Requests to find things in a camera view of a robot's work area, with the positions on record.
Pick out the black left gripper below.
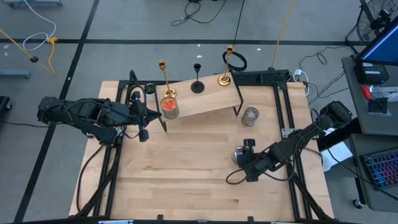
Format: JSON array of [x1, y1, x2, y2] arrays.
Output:
[[123, 91, 162, 142]]

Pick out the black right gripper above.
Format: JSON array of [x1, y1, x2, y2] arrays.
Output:
[[238, 139, 273, 183]]

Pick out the orange candle glass jar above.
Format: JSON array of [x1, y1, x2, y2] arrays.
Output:
[[160, 96, 180, 120]]

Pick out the gold candlestick holder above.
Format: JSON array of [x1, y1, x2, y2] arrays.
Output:
[[217, 45, 235, 87], [157, 60, 178, 99]]

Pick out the black candlestick holder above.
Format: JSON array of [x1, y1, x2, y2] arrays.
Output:
[[190, 63, 205, 94]]

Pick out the clear glass jar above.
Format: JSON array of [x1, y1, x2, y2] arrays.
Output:
[[241, 106, 260, 128]]

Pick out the wooden shelf black legs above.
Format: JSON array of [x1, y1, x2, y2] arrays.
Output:
[[154, 72, 244, 133]]

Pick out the white box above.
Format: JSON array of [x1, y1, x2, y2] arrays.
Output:
[[320, 127, 354, 172]]

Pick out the white power adapter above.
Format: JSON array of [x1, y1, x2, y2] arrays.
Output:
[[292, 68, 311, 96]]

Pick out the grey desk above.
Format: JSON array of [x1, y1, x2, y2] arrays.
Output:
[[341, 55, 398, 212]]

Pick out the clear bottle red cap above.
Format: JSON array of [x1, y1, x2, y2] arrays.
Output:
[[362, 85, 398, 102]]

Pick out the backlit keyboard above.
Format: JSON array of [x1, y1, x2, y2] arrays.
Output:
[[360, 149, 398, 190]]

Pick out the grey floor bar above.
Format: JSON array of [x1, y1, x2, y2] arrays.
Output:
[[0, 68, 31, 79]]

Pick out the small black box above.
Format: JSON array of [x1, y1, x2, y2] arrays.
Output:
[[368, 98, 389, 114]]

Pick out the black box device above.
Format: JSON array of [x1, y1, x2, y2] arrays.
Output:
[[353, 60, 391, 85]]

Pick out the grey cart base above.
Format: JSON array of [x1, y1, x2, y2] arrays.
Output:
[[2, 0, 63, 9]]

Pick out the computer monitor blue screen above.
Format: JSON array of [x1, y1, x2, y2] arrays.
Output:
[[356, 18, 398, 67]]

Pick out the black floor fan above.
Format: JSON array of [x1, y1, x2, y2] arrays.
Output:
[[345, 0, 398, 54]]

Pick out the black aluminium table frame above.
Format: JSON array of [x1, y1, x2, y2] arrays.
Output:
[[74, 69, 335, 224]]

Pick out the black coiled floor cable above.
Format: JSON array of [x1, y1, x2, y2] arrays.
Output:
[[222, 0, 248, 72]]

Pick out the black loose floor cable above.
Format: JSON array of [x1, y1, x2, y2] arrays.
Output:
[[170, 0, 228, 27]]

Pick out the yellow plug cable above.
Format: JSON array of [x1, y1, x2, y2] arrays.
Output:
[[46, 36, 59, 75]]

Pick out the black thin cable bundle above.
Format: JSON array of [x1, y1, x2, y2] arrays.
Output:
[[298, 46, 351, 105]]

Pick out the yellow floor cable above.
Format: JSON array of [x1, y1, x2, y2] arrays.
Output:
[[271, 0, 295, 70]]

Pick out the white floor cable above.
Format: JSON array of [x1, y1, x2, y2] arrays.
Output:
[[23, 0, 57, 52]]

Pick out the orange floor cable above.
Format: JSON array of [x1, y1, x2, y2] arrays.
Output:
[[0, 28, 55, 75]]

